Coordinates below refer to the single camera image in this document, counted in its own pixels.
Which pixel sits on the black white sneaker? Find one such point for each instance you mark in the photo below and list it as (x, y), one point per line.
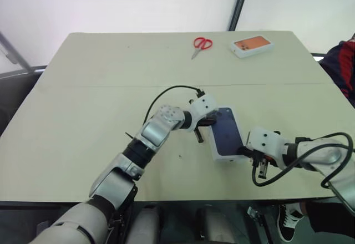
(288, 221)

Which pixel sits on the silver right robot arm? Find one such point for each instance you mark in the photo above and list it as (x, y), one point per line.
(327, 152)

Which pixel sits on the small metal clamp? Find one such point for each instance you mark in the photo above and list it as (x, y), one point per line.
(254, 214)

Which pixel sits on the grey metal pole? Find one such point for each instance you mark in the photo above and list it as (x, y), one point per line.
(14, 51)

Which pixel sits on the dark trouser leg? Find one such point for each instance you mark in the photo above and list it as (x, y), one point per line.
(330, 216)

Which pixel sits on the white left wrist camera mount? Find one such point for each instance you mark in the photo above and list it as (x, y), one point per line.
(205, 104)

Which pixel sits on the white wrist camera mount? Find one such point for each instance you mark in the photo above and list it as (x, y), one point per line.
(263, 140)
(205, 104)

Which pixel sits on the dark metal pole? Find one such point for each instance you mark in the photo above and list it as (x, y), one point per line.
(238, 4)

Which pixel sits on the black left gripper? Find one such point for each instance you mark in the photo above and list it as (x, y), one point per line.
(206, 122)

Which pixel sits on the white phone box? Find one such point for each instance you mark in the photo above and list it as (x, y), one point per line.
(251, 44)

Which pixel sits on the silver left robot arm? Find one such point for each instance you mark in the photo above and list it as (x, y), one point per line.
(155, 130)

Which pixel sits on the dark blue smartphone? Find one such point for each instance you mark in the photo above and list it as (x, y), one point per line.
(226, 133)

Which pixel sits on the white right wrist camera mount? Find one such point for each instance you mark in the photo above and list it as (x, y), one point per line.
(263, 140)

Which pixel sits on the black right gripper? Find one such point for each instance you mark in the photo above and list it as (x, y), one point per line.
(262, 158)

